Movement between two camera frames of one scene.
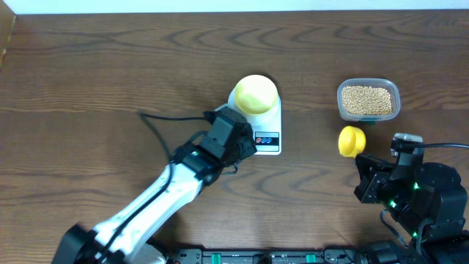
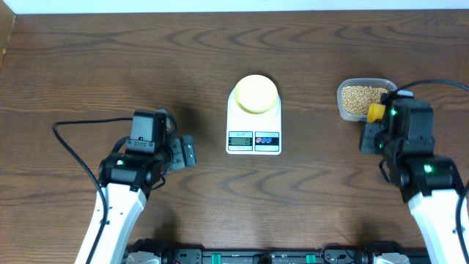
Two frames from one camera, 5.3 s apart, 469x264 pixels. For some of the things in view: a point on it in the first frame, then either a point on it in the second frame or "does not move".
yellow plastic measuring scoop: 352,141 -> 376,111
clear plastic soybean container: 362,99 does not move
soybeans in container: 366,100 does not move
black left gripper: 242,141 -> 179,157
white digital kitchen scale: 267,127 does not move
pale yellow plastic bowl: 256,94 does not move
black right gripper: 370,176 -> 366,144
